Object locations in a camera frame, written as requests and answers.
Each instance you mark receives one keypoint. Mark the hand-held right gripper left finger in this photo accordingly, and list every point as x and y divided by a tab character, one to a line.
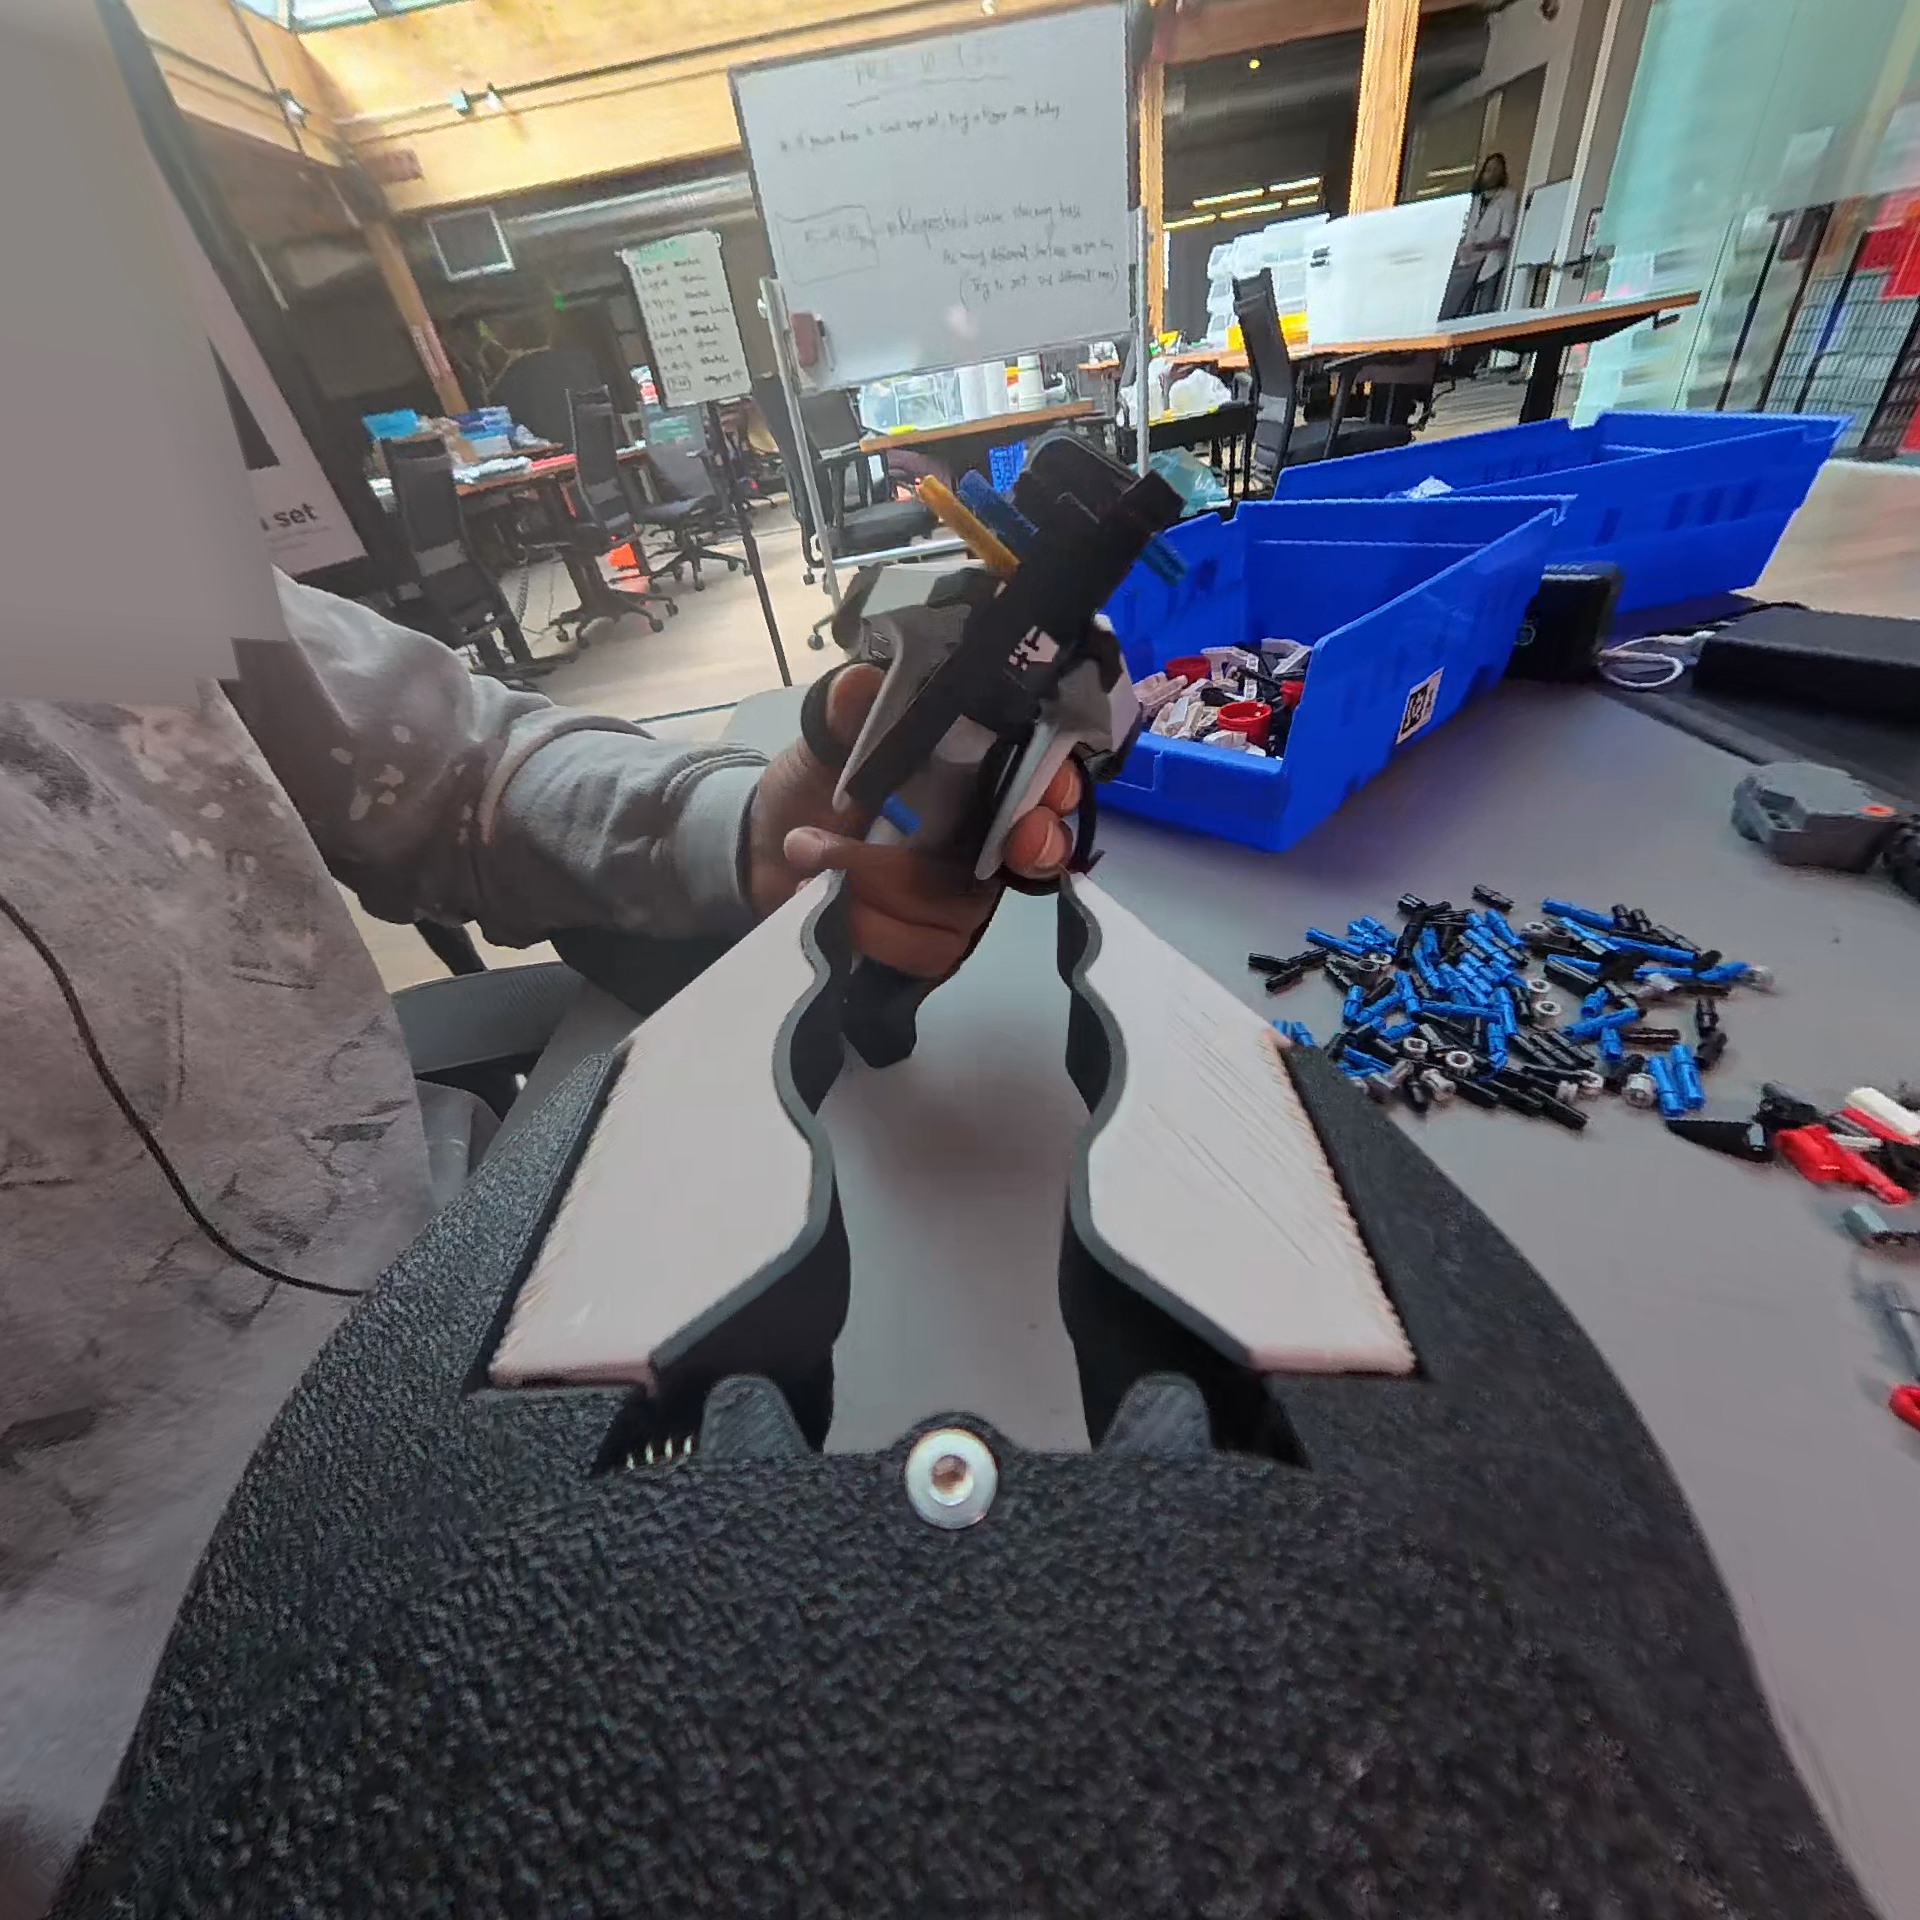
677	1186

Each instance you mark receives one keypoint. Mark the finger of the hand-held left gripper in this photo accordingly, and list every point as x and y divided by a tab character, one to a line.
1088	712
900	646

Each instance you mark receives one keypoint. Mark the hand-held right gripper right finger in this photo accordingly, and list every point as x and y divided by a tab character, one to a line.
1231	1186

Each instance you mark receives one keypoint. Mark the black connector with blue pin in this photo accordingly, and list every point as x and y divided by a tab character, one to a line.
993	508

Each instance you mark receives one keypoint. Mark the black beam with yellow axle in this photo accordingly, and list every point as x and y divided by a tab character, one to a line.
1088	481

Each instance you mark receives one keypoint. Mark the person's left forearm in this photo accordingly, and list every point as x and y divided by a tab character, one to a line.
568	810

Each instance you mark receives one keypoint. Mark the grey desk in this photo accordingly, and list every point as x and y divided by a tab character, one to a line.
1426	885

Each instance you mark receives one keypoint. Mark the person's left hand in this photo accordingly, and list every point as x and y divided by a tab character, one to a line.
817	854

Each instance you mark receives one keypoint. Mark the pile of red white bricks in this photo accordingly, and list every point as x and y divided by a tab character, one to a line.
1245	719

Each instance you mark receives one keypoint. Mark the blue plastic parts bin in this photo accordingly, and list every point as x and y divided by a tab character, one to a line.
1245	796
1695	509

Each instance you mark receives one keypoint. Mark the black chair armrest pad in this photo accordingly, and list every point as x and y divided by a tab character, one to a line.
480	1020

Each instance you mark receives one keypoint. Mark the pile of blue black pins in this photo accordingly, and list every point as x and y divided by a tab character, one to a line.
1486	989

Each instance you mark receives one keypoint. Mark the black office chair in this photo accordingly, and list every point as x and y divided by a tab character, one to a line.
601	465
436	541
1268	360

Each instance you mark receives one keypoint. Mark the small whiteboard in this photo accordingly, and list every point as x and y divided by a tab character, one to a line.
687	322

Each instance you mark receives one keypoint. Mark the large whiteboard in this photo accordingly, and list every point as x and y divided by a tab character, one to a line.
931	178

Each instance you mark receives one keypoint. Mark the black power bank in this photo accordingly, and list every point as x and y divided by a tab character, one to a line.
1575	622

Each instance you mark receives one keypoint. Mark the long wooden table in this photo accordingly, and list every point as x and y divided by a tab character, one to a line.
1500	322

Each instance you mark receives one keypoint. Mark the person's grey printed sweatshirt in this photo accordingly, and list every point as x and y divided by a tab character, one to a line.
178	975

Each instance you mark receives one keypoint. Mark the pile of mixed coloured bricks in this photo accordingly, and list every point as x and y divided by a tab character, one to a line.
1823	1154

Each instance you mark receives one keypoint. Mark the black white marker poster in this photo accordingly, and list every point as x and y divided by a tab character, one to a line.
301	509

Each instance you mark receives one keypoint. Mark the grey motor block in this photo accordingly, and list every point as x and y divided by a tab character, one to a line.
1800	817

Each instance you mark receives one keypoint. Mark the flat black case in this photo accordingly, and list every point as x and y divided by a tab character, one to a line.
1816	660

